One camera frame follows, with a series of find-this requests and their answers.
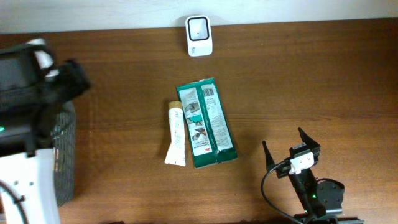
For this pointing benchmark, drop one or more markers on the white barcode scanner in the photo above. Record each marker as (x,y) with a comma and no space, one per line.
(199,36)

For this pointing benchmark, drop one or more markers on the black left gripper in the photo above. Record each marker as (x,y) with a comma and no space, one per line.
(74,73)

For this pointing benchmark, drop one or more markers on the white tube with tan cap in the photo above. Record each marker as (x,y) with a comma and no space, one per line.
(176,151)

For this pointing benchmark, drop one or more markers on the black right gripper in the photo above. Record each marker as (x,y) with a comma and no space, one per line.
(314,147)

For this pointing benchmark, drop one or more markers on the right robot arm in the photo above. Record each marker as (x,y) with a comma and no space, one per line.
(322,198)

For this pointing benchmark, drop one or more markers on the green 3M wipes package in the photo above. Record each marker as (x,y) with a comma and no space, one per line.
(209,136)

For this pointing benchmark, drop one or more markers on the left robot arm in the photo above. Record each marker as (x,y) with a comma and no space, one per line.
(38,130)

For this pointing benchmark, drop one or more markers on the grey plastic mesh basket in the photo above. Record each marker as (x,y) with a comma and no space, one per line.
(64,142)

